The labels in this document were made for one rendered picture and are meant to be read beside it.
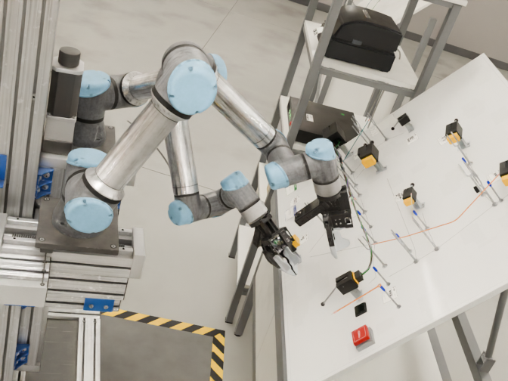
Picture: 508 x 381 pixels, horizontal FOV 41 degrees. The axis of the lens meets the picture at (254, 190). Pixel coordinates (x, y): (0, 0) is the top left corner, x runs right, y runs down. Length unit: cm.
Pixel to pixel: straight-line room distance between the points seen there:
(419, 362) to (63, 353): 141
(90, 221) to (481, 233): 109
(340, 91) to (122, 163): 359
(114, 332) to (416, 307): 174
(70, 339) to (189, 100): 162
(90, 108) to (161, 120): 70
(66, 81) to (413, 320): 118
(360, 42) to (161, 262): 168
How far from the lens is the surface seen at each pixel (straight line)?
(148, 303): 350
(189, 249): 390
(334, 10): 271
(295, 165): 178
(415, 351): 254
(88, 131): 231
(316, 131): 299
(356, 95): 513
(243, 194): 196
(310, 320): 220
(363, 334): 197
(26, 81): 190
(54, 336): 297
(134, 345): 328
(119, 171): 167
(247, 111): 180
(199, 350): 333
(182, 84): 155
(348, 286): 207
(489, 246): 199
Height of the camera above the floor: 234
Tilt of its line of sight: 30 degrees down
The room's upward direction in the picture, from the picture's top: 18 degrees clockwise
